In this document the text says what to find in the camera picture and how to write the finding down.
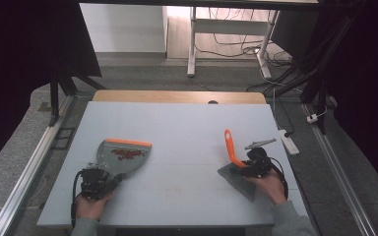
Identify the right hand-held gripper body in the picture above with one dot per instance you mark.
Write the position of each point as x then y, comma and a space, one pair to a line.
259, 160

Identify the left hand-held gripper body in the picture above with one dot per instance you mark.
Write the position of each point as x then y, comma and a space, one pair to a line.
93, 183

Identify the grey dustpan with orange edge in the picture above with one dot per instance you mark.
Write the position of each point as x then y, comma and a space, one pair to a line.
124, 157

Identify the pile of red beans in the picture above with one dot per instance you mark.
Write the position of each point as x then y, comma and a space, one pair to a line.
127, 154

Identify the person's left hand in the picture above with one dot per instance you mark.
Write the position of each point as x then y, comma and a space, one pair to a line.
92, 208

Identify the person's right hand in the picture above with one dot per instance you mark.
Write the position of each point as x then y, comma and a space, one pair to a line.
270, 188

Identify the white power strip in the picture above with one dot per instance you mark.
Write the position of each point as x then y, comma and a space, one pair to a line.
288, 141

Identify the small white plug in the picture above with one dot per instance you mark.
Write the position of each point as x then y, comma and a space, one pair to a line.
312, 118

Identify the white foam board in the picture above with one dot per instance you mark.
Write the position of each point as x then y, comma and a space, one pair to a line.
177, 131

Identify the wooden table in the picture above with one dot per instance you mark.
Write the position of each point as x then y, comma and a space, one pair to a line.
164, 96

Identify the black metal stand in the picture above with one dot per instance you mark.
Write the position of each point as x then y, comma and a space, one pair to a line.
318, 78
59, 85

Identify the black curtain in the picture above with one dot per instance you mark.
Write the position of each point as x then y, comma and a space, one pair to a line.
370, 82
23, 65

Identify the white cabinet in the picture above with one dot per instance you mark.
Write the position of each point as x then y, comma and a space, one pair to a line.
124, 28

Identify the aluminium rail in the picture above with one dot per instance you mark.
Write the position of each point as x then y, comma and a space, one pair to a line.
338, 170
29, 164

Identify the white desk frame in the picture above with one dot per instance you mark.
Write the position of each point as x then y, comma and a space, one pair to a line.
226, 26

